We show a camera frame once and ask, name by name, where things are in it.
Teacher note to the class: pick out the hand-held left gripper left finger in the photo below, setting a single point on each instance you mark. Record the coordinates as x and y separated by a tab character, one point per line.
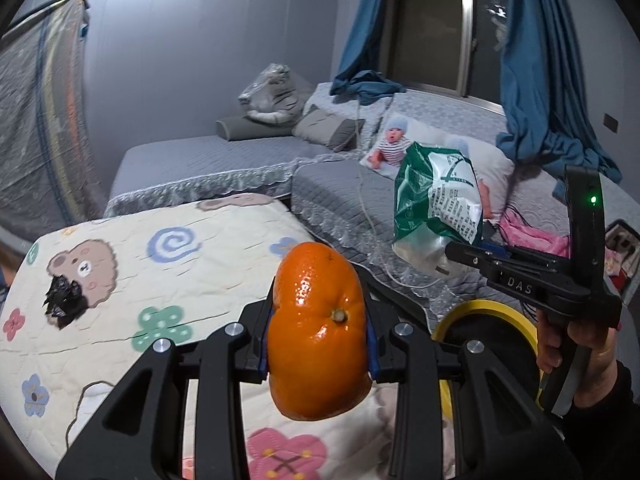
252	340

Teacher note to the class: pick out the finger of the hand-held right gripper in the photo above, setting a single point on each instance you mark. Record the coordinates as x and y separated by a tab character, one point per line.
525	254
472	259

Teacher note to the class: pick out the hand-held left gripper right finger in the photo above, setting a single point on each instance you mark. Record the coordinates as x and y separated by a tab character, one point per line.
384	342

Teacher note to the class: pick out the yellow rimmed round stool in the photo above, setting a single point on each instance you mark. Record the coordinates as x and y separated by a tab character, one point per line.
480	307

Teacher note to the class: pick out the orange mandarin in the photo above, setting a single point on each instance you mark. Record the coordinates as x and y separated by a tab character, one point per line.
315	330

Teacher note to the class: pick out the green white plastic pack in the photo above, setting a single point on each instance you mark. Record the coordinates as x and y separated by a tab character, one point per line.
435	200

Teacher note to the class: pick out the person's right forearm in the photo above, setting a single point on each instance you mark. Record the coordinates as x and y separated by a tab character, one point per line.
610	435

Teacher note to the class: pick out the person's right hand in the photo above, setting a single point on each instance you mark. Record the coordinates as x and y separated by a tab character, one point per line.
597	355

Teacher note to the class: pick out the pink cloth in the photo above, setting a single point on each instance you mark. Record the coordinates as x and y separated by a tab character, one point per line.
530	235

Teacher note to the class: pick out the dark printed box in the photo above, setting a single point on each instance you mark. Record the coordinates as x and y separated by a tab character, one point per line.
622	250

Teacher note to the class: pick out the printed cartoon blanket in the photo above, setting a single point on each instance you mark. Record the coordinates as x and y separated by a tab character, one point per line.
200	270

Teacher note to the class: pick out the baby print pillow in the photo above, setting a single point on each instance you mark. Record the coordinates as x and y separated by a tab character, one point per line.
387	145
495	170

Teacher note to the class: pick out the grey quilted bed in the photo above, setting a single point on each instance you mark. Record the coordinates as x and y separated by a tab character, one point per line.
340	195

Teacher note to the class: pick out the grey flat bed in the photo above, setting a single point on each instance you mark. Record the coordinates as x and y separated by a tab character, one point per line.
210	165

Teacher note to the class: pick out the black crumpled wrapper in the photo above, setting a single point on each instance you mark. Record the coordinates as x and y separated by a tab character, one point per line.
67	302

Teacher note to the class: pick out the blue curtain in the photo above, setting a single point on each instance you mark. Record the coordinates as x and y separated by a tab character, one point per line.
545	60
365	25

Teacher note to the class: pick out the grey square cushion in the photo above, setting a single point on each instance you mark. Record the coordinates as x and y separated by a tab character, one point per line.
325	127

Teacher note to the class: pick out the grey bolster pillow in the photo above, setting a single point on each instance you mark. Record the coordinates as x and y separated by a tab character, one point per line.
250	129

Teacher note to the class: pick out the metal framed window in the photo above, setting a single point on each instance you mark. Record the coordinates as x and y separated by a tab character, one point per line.
440	30

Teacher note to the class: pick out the plush toy in plastic bag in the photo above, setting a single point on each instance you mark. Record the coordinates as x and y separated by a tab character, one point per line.
272	92

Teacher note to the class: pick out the wall socket plate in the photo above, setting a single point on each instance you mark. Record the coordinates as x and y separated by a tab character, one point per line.
610	122

